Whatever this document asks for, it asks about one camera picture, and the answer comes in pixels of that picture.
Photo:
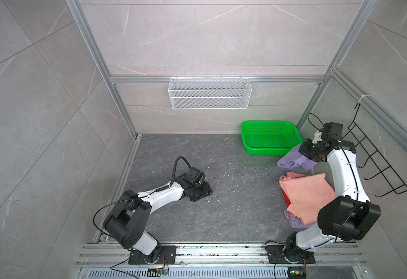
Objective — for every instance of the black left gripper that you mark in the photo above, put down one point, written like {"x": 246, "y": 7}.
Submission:
{"x": 208, "y": 191}

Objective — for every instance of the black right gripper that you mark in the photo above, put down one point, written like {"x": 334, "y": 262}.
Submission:
{"x": 304, "y": 149}

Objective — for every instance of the purple t shirt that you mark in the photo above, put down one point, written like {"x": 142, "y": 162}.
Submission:
{"x": 295, "y": 222}
{"x": 295, "y": 159}

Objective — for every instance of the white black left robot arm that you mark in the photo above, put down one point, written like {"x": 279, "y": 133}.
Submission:
{"x": 127, "y": 220}

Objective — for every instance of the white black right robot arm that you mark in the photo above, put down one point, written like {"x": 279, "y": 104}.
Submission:
{"x": 349, "y": 216}

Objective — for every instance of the folded pink t shirt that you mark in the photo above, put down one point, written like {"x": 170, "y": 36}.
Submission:
{"x": 307, "y": 195}

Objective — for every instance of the green plastic basket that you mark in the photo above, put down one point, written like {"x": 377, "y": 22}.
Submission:
{"x": 262, "y": 137}

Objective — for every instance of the folded purple t shirt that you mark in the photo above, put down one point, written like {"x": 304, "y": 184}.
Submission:
{"x": 295, "y": 222}

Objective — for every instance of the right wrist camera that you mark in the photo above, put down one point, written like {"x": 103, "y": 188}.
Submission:
{"x": 332, "y": 131}

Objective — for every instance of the black wire hook rack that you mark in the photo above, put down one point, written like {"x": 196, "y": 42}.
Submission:
{"x": 375, "y": 157}

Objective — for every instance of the white wire wall basket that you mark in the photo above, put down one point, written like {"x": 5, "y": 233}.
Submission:
{"x": 209, "y": 93}

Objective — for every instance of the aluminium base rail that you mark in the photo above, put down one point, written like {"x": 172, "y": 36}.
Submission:
{"x": 206, "y": 254}

